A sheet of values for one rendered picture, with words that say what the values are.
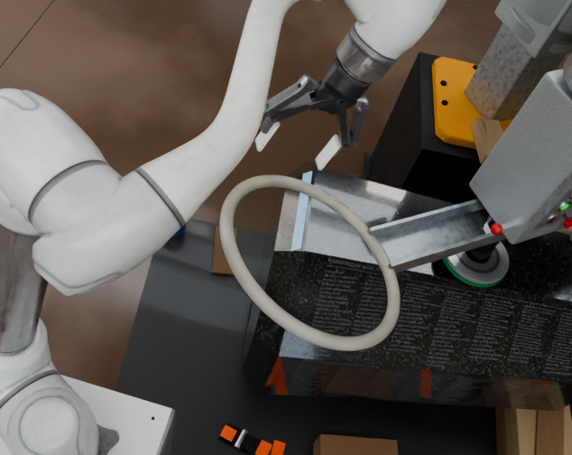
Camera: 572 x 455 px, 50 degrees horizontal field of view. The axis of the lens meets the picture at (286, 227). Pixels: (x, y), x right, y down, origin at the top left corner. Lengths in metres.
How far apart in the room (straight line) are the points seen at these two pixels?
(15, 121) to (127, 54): 2.80
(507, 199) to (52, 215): 1.20
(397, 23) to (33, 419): 0.94
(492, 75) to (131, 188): 1.95
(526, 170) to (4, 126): 1.20
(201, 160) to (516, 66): 1.80
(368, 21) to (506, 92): 1.59
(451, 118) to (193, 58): 1.69
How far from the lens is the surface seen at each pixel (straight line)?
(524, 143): 1.62
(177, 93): 3.45
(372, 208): 2.02
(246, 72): 0.89
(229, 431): 2.46
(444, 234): 1.72
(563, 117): 1.53
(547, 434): 2.70
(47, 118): 0.89
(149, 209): 0.80
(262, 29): 0.93
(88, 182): 0.82
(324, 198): 1.58
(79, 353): 2.59
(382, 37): 0.98
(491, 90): 2.59
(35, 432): 1.26
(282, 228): 1.97
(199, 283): 2.71
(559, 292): 2.15
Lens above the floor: 2.37
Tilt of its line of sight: 54 degrees down
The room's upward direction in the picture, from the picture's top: 19 degrees clockwise
